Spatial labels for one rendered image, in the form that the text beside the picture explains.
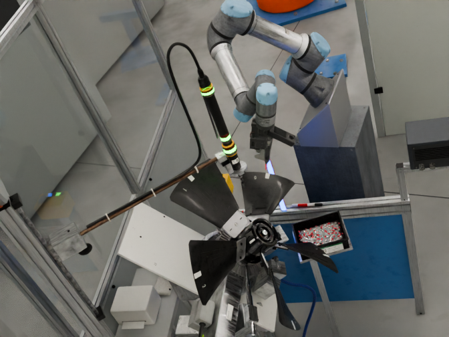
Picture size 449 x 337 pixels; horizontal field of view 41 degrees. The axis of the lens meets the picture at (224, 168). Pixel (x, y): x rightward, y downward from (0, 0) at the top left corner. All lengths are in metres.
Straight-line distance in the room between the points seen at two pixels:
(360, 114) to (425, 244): 1.02
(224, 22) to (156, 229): 0.87
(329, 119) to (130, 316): 1.19
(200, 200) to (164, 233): 0.21
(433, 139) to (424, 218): 1.42
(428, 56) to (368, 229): 1.48
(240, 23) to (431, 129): 0.86
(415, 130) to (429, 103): 1.76
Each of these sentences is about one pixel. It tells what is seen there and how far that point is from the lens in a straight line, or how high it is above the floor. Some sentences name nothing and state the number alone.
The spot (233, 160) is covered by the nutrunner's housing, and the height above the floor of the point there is 1.52.
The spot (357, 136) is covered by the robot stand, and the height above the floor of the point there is 1.00.
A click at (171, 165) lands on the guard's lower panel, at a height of 0.79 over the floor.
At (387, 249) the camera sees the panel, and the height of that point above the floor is 0.53.
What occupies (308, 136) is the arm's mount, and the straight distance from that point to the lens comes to 2.79.
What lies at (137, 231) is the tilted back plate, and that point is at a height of 1.33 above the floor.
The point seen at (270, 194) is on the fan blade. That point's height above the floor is 1.19.
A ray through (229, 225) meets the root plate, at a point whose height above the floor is 1.26.
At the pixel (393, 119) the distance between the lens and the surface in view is 4.25.
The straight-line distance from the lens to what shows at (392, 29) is 3.85.
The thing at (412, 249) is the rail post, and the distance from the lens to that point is 2.96.
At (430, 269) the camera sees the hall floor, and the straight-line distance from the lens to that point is 3.54.
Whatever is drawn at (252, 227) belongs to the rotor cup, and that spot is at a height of 1.27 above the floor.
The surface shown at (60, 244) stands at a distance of 2.01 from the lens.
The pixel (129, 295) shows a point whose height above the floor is 0.97.
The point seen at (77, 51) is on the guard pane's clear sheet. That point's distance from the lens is 2.68.
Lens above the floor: 2.82
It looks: 39 degrees down
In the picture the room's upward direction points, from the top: 22 degrees counter-clockwise
